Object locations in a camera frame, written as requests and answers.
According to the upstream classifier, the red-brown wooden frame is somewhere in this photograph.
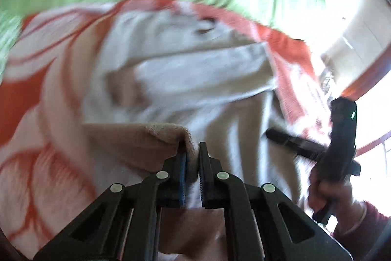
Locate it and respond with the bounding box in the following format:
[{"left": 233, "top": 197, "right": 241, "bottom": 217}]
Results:
[{"left": 338, "top": 57, "right": 391, "bottom": 158}]

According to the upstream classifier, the orange and white blanket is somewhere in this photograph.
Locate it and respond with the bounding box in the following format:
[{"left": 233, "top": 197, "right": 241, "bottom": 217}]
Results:
[{"left": 0, "top": 0, "right": 334, "bottom": 260}]

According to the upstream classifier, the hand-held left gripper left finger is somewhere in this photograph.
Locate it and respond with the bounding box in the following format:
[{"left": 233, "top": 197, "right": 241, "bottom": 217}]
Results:
[{"left": 33, "top": 141, "right": 187, "bottom": 261}]

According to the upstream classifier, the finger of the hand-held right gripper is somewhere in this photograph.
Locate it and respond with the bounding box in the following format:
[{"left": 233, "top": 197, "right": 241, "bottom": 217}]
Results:
[{"left": 265, "top": 128, "right": 331, "bottom": 162}]

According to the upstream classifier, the person's right hand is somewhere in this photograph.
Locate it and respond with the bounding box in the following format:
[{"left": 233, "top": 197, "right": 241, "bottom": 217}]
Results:
[{"left": 307, "top": 169, "right": 368, "bottom": 228}]

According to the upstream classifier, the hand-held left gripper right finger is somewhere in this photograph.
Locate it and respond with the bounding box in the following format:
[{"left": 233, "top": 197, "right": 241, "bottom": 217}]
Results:
[{"left": 198, "top": 142, "right": 352, "bottom": 261}]

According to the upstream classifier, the beige knit sweater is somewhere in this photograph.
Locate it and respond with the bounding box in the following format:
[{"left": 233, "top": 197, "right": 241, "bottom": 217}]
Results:
[{"left": 82, "top": 8, "right": 310, "bottom": 261}]

